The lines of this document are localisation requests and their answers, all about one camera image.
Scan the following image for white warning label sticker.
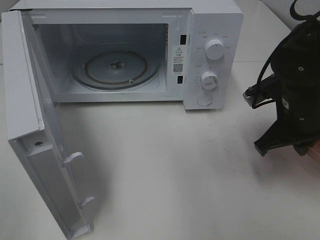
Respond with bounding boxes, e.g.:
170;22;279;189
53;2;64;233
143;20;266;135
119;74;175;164
171;45;188;75

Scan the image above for white microwave oven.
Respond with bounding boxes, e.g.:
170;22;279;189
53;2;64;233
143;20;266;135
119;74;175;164
8;0;244;110

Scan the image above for black camera cable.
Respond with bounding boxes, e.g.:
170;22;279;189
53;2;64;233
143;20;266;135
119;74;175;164
241;0;320;110

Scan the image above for round white door button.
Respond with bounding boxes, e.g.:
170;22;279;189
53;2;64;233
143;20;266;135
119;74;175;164
197;94;213;107

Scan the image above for lower white timer knob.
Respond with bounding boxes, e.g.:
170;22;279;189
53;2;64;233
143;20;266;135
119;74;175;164
200;71;218;90

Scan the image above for upper white power knob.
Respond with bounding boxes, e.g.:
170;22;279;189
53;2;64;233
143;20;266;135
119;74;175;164
204;37;226;61

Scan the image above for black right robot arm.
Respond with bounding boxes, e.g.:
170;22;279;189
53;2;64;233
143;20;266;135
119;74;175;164
243;3;320;156

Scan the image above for white microwave door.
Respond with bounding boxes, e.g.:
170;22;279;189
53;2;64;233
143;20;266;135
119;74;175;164
1;10;94;240

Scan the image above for pink round plate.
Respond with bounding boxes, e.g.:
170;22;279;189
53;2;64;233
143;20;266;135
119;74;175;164
307;140;320;162

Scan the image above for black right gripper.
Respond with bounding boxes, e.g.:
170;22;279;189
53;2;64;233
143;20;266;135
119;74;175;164
246;72;320;158

